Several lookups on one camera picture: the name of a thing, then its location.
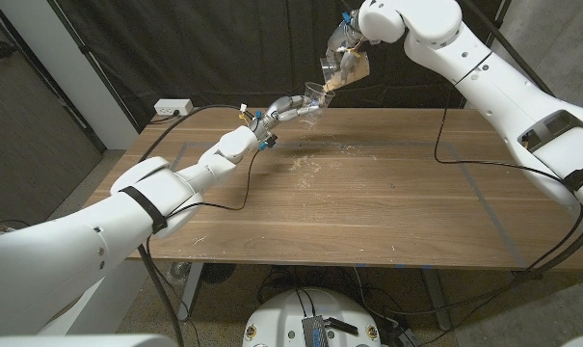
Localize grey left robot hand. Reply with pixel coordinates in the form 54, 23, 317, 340
250, 94, 322, 142

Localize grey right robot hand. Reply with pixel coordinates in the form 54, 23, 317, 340
325, 22, 368, 81

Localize clear plastic cup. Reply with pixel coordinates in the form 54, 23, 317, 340
319, 50, 372, 93
303, 81, 336, 120

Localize brown sugar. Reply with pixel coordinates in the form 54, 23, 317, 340
323, 51, 371, 93

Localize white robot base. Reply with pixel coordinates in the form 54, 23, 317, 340
242, 287, 384, 347

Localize spilled sugar crumbs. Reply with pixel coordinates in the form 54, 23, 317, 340
285, 153, 324, 190

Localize black backdrop curtain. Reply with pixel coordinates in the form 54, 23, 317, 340
54, 0, 509, 131

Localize white power strip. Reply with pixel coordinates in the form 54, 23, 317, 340
154, 98, 195, 117

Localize black round fan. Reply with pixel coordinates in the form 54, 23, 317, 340
201, 262, 238, 285

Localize clear plastic wrapper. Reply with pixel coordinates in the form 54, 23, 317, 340
165, 261, 192, 285

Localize grey table leg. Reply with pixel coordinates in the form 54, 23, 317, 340
177, 262, 205, 322
420, 267, 454, 333

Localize black backdrop stand pole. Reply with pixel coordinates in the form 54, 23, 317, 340
47, 0, 143, 134

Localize grey finned electronics box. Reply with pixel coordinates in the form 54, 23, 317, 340
301, 315, 330, 347

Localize black electronics box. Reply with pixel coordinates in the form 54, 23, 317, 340
325, 316, 359, 337

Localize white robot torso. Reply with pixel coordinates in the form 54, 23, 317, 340
0, 332, 583, 347

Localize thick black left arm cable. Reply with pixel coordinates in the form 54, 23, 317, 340
135, 104, 245, 347

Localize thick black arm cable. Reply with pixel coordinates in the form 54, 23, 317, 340
457, 0, 583, 285
135, 104, 245, 347

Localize thin black left wrist cable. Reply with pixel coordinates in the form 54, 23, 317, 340
146, 148, 263, 347

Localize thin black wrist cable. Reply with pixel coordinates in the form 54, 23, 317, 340
146, 148, 263, 347
433, 105, 570, 187

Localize black power strip cord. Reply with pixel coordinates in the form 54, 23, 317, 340
149, 109, 182, 125

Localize black left arm strap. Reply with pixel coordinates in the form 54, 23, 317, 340
119, 185, 170, 236

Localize black arm strap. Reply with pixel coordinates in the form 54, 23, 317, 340
563, 161, 583, 193
119, 185, 170, 236

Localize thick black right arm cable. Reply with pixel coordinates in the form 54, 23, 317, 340
457, 0, 583, 285

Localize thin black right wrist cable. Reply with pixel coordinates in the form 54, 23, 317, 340
433, 105, 570, 187

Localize black right arm strap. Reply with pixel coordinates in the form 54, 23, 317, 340
563, 161, 583, 193

